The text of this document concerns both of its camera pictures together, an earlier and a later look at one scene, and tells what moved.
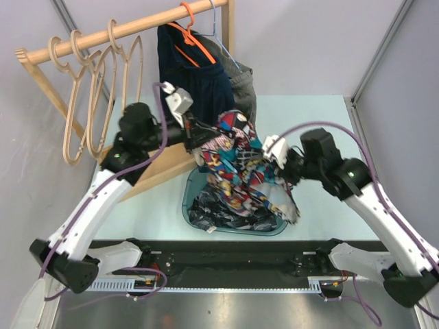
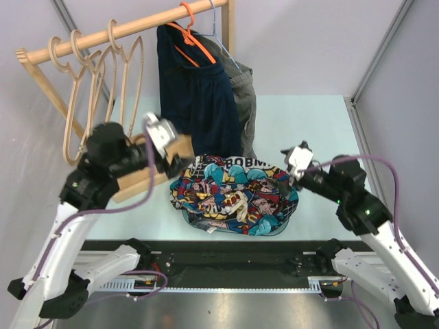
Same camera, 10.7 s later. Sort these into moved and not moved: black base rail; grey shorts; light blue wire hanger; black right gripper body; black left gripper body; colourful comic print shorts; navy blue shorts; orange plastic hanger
Moved: black left gripper body; colourful comic print shorts; black right gripper body
Not moved: navy blue shorts; light blue wire hanger; black base rail; grey shorts; orange plastic hanger
